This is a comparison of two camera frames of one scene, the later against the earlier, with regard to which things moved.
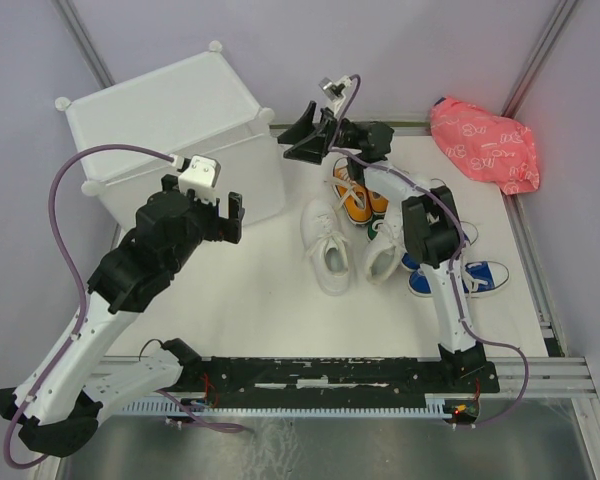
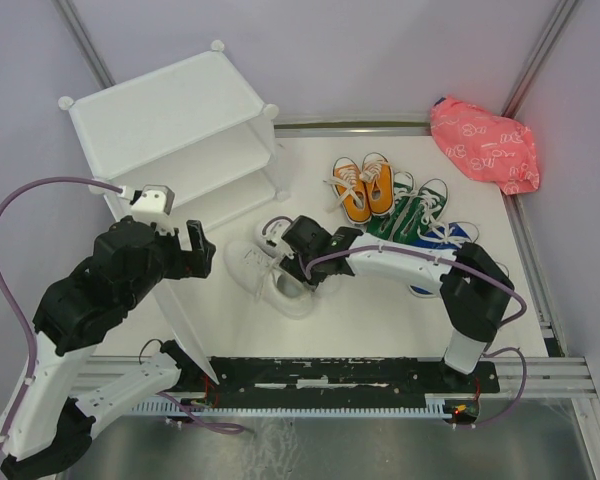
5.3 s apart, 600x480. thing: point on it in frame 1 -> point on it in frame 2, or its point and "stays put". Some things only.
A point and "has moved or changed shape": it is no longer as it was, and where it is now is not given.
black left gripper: [225, 228] -> [199, 260]
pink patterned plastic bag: [486, 147] stays put
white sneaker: [328, 244] has moved or changed shape
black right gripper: [311, 149] -> [292, 266]
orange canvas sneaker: [355, 199] stays put
